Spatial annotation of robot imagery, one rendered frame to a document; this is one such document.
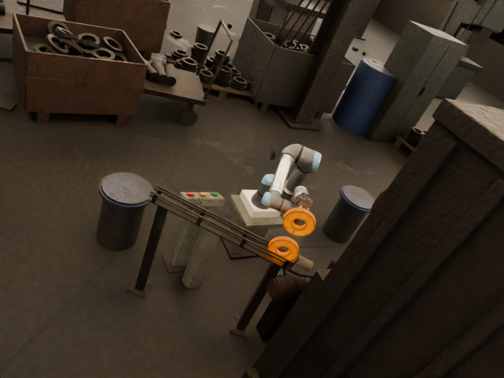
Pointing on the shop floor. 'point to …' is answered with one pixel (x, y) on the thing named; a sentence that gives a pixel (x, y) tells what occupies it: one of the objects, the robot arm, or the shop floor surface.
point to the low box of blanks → (76, 69)
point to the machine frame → (413, 270)
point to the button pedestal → (189, 232)
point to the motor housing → (280, 302)
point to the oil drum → (364, 96)
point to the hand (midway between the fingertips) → (301, 219)
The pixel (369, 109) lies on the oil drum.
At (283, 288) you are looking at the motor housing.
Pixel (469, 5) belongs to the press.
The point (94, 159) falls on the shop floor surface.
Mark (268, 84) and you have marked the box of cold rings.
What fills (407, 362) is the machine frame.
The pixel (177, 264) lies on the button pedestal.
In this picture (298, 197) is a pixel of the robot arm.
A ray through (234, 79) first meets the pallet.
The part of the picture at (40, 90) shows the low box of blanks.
